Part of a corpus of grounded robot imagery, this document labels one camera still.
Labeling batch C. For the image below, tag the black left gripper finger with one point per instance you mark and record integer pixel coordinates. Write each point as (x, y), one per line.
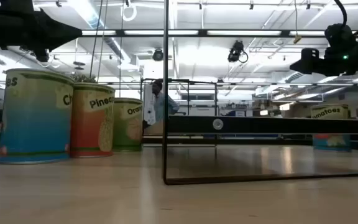
(57, 32)

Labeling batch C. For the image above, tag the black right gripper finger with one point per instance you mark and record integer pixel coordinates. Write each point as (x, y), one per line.
(311, 63)

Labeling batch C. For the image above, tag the blue tomatoes can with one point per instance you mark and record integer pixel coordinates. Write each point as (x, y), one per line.
(329, 112)

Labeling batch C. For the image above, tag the blue cherries can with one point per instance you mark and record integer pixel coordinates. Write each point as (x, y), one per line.
(36, 124)

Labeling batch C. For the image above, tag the red pineapple can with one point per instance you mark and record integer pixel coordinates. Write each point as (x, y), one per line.
(92, 130)

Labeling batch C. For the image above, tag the green oranges can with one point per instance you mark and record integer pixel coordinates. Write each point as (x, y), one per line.
(127, 124)

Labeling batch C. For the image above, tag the potted green plant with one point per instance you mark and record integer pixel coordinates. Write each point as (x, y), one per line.
(82, 78)

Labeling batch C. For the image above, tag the white appliance panel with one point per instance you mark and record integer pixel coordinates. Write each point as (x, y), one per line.
(149, 105)

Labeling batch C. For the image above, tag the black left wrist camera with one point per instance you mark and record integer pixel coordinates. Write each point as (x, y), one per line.
(17, 6)

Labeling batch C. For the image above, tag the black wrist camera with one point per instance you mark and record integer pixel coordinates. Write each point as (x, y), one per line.
(17, 6)
(340, 39)

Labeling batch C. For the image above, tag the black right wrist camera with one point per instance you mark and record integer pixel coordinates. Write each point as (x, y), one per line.
(340, 39)

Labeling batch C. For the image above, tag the black overhead camera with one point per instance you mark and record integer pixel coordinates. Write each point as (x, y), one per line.
(235, 51)

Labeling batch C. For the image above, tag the black aluminium rig frame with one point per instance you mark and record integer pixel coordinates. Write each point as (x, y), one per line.
(202, 33)

